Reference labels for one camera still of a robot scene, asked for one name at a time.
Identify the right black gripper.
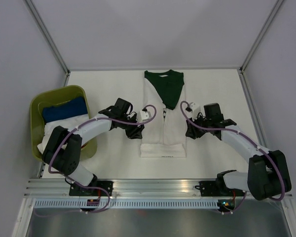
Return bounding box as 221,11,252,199
185,113,211,140

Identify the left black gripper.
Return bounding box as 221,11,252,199
120,114,145,141

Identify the white green raglan t-shirt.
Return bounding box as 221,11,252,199
140,70,186,158

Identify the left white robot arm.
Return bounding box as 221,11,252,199
42,98,144,196

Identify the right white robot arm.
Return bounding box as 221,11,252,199
180,101,292,201

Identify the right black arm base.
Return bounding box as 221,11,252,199
194,181,245,198

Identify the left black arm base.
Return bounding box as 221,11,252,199
69,180,113,197

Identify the blue folded t-shirt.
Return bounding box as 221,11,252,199
42,97,88,123

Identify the white rolled t-shirt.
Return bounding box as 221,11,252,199
37,114,89,154

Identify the olive green plastic bin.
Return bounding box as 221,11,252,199
30,85,91,161

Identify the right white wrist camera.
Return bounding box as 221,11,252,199
188,102,201,119

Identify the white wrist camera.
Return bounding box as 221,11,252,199
137,109,151,123
188,102,201,119

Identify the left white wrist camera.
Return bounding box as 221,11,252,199
137,109,151,123

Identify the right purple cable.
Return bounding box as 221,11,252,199
179,100,287,215

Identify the purple cable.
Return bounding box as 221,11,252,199
179,100,287,215
48,105,157,215

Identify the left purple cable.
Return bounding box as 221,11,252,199
48,105,157,215

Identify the aluminium mounting rail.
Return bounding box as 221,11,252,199
24,178,292,198

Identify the white slotted cable duct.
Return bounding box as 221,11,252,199
35,198,218,209

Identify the left aluminium frame post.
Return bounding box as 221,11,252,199
24,0,70,75

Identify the aluminium frame post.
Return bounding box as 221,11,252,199
239,0,286,74
24,0,70,75

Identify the right aluminium frame post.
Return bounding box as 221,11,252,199
239,0,286,74

